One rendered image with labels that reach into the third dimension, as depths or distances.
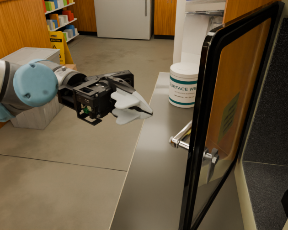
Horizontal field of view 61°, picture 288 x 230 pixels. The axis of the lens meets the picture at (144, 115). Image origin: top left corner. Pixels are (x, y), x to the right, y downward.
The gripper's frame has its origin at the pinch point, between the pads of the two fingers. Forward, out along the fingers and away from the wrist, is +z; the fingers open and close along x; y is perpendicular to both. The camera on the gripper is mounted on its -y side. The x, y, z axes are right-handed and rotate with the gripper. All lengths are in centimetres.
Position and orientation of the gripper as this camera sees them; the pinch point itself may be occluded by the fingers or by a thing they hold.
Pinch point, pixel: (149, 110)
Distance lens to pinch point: 48.6
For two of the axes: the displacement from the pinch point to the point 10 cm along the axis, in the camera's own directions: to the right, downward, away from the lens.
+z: 8.0, 3.2, -5.0
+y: -6.0, 4.3, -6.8
